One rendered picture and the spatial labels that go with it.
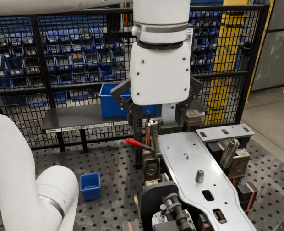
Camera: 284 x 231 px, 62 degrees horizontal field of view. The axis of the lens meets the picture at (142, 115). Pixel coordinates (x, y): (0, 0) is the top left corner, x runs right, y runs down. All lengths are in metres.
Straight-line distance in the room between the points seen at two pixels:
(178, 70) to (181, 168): 0.67
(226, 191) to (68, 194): 0.57
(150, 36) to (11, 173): 0.43
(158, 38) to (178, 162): 0.76
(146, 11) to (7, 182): 0.47
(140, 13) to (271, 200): 1.24
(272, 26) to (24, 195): 3.54
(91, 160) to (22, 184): 0.94
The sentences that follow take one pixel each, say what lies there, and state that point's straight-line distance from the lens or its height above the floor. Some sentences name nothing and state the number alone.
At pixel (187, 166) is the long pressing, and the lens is 1.03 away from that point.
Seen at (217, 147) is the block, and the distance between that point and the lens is 1.19.
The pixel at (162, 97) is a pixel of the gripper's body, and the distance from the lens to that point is 0.40.
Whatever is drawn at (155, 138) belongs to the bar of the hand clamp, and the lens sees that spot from 0.92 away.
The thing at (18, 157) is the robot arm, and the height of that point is 1.34.
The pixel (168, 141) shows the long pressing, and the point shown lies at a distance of 1.15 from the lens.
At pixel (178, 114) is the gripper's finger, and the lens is 0.46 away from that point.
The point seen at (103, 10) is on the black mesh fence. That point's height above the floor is 1.54.
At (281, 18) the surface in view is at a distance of 3.82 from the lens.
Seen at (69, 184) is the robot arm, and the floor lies 1.18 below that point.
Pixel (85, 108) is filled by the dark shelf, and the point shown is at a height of 1.03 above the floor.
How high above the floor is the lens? 1.69
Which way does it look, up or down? 31 degrees down
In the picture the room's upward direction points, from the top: straight up
